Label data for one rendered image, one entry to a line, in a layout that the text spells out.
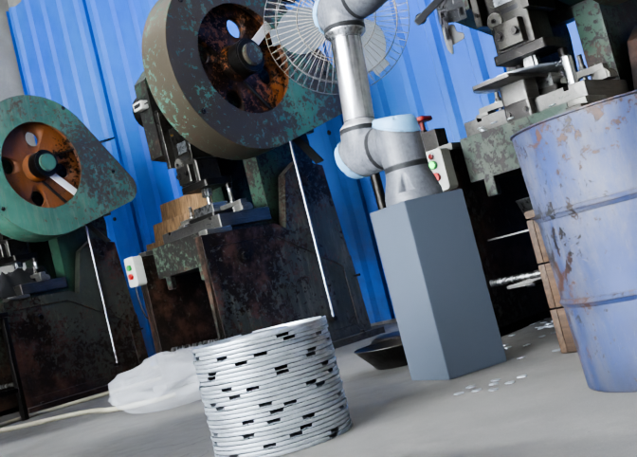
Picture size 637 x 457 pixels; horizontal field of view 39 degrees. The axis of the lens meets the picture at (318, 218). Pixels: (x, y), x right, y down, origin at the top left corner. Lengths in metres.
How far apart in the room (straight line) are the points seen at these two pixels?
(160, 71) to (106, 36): 2.98
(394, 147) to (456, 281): 0.37
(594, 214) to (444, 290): 0.76
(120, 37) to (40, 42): 1.08
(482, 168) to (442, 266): 0.73
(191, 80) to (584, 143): 2.42
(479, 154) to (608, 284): 1.40
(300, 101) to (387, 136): 1.82
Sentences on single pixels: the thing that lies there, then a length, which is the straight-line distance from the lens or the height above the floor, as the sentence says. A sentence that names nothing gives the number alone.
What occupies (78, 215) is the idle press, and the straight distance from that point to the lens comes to 5.33.
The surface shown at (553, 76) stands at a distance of 3.01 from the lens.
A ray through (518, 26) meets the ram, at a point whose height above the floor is 0.94.
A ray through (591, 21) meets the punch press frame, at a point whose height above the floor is 0.93.
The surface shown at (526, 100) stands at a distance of 2.89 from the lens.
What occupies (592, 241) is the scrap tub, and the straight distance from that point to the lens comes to 1.57.
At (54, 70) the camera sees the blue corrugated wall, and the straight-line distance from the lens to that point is 7.25.
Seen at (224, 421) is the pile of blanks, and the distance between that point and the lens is 1.82.
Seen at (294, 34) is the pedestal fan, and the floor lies 1.28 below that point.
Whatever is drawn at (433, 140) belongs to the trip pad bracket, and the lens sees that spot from 2.98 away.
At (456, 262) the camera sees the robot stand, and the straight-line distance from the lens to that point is 2.27.
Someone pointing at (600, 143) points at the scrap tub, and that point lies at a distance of 1.54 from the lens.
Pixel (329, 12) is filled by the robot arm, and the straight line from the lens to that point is 2.52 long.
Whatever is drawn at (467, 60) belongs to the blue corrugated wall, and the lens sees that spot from 4.55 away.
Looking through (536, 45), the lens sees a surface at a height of 0.87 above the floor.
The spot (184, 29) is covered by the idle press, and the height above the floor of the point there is 1.45.
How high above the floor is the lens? 0.30
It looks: 4 degrees up
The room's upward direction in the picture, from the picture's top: 14 degrees counter-clockwise
